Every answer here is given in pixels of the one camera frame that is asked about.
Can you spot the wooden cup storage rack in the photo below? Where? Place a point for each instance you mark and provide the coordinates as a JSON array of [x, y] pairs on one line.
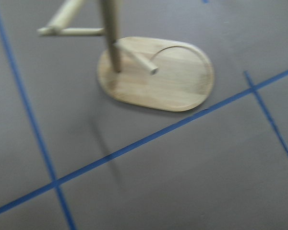
[[149, 72]]

